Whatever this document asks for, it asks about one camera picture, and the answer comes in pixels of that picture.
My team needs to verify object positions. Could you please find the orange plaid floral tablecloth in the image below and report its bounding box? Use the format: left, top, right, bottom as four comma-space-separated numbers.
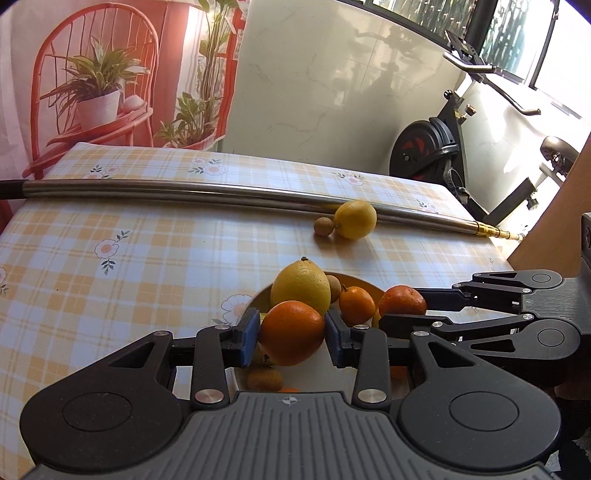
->
0, 142, 515, 480

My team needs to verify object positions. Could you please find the window with grille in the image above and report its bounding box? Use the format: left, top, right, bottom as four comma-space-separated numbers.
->
337, 0, 591, 93

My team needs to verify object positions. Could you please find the yellow lemon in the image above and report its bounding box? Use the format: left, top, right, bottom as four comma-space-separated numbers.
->
333, 199, 378, 241
270, 257, 332, 317

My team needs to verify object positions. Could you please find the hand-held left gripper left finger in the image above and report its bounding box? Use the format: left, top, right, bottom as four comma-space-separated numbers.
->
108, 307, 262, 411

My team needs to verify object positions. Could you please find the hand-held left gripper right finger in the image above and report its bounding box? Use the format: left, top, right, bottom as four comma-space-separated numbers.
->
324, 310, 477, 411

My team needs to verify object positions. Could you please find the large orange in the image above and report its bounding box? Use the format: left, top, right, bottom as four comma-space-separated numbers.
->
259, 300, 326, 367

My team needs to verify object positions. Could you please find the black exercise bike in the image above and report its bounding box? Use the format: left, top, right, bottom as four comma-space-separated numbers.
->
388, 30, 583, 227

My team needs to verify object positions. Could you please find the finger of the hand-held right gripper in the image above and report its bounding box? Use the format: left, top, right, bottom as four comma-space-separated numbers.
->
413, 270, 566, 309
379, 311, 583, 356

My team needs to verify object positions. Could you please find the wall poster with potted plants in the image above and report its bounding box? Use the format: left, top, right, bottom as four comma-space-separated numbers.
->
0, 0, 252, 181

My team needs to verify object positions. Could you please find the brown wooden board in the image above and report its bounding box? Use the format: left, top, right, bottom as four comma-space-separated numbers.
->
508, 134, 591, 278

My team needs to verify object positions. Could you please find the small orange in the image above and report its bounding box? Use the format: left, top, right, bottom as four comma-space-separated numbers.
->
339, 285, 376, 326
378, 285, 428, 319

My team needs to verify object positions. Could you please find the long steel pole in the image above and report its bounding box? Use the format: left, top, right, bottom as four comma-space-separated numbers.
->
0, 179, 525, 241

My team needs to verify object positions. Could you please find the white plate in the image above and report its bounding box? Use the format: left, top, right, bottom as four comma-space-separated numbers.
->
231, 271, 416, 398

